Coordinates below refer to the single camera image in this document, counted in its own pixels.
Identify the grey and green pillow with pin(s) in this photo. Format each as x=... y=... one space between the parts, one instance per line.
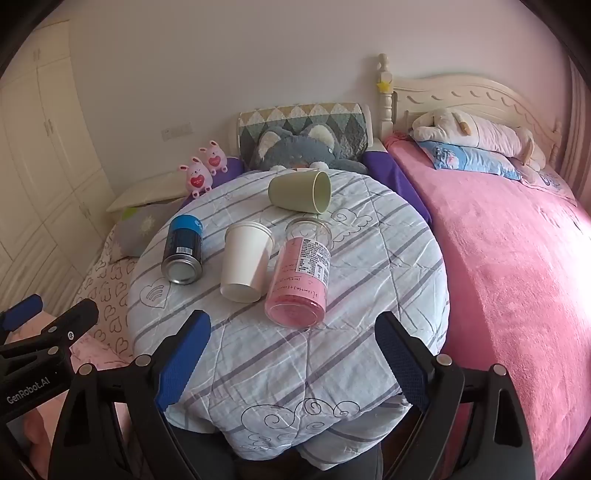
x=138 y=226

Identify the cream wardrobe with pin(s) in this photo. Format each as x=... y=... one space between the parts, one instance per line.
x=37 y=138

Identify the white plush dog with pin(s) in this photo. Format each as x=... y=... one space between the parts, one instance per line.
x=485 y=131

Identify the cream wooden bed headboard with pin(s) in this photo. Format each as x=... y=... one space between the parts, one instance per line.
x=461 y=92

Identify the yellow star ornament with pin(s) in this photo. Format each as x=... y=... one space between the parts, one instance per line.
x=384 y=86

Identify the clear pink plastic cup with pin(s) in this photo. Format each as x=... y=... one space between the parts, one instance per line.
x=295 y=295

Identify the pink blanket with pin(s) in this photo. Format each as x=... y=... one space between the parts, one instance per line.
x=508 y=277

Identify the heart printed sheet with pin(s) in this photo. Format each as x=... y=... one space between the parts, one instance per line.
x=111 y=295

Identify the pink curtain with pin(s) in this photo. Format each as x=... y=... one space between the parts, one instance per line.
x=579 y=138

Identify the pink bunny toy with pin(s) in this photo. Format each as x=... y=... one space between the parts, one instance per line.
x=214 y=159
x=197 y=180

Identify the white paper cup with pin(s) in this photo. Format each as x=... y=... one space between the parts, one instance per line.
x=242 y=263

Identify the pink cloth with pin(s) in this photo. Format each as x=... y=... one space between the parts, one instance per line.
x=104 y=351

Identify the striped light blue quilt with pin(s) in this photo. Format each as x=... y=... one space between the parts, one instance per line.
x=286 y=369

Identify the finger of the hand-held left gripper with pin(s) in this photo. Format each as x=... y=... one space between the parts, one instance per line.
x=21 y=310
x=81 y=314

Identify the blue drink can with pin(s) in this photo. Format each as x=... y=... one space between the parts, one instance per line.
x=182 y=240

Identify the blue printed pillow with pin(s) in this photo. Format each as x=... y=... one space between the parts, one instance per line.
x=466 y=159

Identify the pale printed pillow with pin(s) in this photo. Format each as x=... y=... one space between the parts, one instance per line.
x=549 y=180

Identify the grey plush toy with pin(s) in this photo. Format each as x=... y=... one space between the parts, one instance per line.
x=300 y=147

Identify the green cup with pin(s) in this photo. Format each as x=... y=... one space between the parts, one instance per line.
x=291 y=191

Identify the diamond patterned pillow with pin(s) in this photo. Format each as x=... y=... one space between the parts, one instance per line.
x=295 y=115

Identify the cream pillow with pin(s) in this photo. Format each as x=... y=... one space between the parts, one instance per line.
x=147 y=191

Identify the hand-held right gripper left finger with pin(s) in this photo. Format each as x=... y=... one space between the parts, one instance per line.
x=182 y=364

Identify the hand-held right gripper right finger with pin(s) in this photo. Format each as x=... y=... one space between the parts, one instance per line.
x=402 y=360

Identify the purple bed sheet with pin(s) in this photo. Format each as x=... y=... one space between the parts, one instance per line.
x=392 y=175

